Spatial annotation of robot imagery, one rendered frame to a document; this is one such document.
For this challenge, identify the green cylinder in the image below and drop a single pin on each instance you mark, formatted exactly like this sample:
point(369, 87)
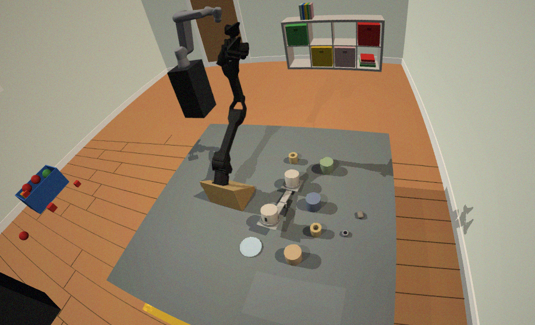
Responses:
point(326, 165)

